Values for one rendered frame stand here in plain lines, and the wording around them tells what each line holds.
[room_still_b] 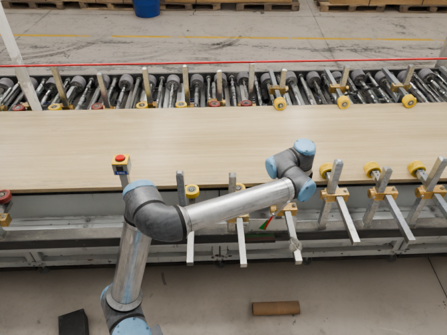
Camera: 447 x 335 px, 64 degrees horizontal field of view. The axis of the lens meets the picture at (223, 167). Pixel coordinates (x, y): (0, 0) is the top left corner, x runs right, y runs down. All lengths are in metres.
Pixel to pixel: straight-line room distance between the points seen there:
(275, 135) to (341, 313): 1.24
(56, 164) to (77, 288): 0.94
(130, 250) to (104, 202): 0.89
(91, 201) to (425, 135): 2.11
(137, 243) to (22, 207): 1.20
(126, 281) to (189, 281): 1.21
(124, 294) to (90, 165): 0.92
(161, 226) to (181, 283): 1.54
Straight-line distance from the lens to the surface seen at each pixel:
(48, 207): 2.34
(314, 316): 2.58
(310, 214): 2.23
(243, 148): 2.19
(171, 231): 1.12
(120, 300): 1.57
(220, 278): 2.64
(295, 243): 1.75
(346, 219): 1.79
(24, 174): 2.29
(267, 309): 2.46
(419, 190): 2.07
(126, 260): 1.39
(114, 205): 2.21
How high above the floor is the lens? 2.25
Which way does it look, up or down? 41 degrees down
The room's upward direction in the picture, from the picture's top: straight up
